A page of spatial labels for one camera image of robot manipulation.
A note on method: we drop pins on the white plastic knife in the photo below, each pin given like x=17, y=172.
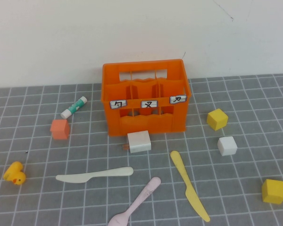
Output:
x=96, y=174

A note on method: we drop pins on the pink plastic spoon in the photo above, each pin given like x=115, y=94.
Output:
x=146, y=191

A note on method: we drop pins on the yellow plastic knife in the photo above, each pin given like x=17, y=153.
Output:
x=191, y=190

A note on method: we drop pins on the orange plastic cutlery holder crate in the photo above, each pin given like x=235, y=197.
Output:
x=136, y=124

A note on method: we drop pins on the paper label reading 叉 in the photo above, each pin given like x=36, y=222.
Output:
x=149, y=104

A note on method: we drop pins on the paper label reading 勺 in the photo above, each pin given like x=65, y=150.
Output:
x=118, y=104

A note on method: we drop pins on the white charger plug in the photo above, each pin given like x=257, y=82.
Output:
x=139, y=142

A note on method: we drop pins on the paper label reading 刀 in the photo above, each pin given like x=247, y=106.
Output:
x=178, y=99

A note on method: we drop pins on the white green glue stick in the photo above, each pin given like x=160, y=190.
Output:
x=74, y=107

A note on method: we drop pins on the yellow wooden cube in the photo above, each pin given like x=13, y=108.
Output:
x=273, y=191
x=217, y=118

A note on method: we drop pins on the salmon orange cube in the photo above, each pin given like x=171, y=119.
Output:
x=59, y=130

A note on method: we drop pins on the white cube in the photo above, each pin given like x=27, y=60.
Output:
x=227, y=146

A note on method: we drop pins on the yellow rubber duck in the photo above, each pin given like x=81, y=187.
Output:
x=16, y=176

